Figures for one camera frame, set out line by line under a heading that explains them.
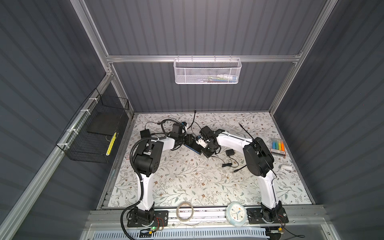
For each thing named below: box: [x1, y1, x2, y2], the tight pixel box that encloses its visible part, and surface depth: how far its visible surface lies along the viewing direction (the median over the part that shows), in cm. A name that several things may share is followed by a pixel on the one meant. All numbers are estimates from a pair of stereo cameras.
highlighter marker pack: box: [270, 138, 286, 157], surface depth 101 cm
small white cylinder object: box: [280, 164, 293, 173], surface depth 91 cm
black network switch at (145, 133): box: [140, 129, 152, 139], surface depth 109 cm
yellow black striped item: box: [105, 132, 117, 156], surface depth 71 cm
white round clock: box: [225, 201, 248, 227], surface depth 74 cm
